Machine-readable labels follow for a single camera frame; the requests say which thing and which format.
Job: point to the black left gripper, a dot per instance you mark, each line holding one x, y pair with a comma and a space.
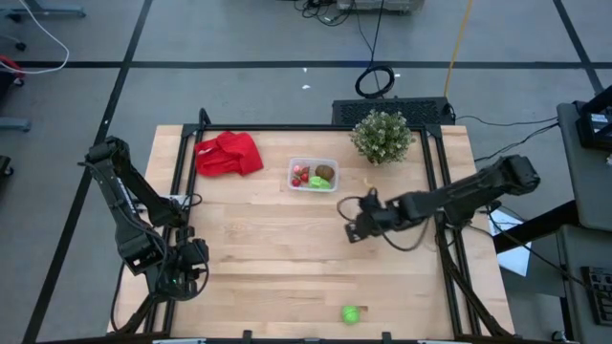
186, 279

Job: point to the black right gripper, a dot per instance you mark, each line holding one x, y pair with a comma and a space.
378, 215

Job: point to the green toy starfruit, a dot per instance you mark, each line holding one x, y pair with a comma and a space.
319, 183

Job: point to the brown toy kiwi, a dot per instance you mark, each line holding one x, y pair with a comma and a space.
325, 172

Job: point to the round green toy fruit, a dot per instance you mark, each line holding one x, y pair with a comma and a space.
350, 315

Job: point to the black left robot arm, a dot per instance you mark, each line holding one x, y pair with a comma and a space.
115, 181

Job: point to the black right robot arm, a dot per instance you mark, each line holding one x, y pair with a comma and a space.
454, 193

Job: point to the clear plastic tupperware container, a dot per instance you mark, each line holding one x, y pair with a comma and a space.
313, 162

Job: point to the potted green plant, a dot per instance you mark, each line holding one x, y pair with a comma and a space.
382, 137

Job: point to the black table-edge clamp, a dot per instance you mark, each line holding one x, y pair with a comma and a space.
386, 336
246, 336

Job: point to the black perforated box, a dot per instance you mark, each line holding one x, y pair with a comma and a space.
344, 112

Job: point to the crumpled red cloth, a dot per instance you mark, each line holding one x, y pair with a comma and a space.
232, 153

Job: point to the white paper sheet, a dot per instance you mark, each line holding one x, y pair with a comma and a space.
514, 258

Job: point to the black desk beam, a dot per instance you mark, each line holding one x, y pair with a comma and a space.
535, 229

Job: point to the grey floor device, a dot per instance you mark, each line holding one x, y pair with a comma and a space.
378, 5

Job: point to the grey desk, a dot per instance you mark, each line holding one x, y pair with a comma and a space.
588, 191

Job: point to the black caster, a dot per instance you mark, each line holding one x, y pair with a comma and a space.
5, 165

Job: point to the black desk device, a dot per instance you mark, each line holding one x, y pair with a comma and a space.
593, 129

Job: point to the grey furniture foot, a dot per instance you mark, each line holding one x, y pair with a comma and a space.
14, 124

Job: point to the black keyboard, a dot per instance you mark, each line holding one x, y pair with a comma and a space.
597, 291

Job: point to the red floor object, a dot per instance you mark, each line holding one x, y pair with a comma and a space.
7, 64

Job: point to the grey furniture base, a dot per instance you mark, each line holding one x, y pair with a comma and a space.
48, 10

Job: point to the black metal table frame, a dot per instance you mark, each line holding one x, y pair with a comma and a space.
311, 127

